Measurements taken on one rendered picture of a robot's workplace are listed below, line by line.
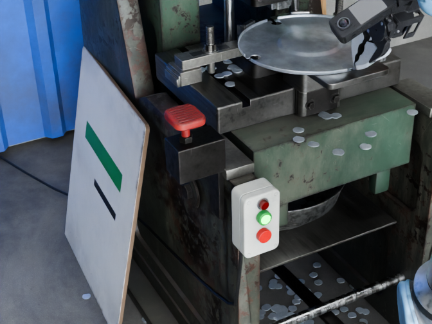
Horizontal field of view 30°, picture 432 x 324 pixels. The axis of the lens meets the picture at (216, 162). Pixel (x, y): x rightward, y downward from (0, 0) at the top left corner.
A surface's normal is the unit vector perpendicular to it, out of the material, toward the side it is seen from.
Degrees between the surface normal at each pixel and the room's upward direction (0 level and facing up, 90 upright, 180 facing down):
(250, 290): 90
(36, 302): 0
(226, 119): 90
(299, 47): 0
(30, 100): 90
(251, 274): 90
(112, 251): 78
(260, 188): 0
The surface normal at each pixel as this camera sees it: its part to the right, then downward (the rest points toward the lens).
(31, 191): -0.03, -0.85
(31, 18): -0.43, 0.48
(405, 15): 0.19, -0.58
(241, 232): -0.89, 0.26
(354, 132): 0.47, 0.46
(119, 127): -0.90, 0.05
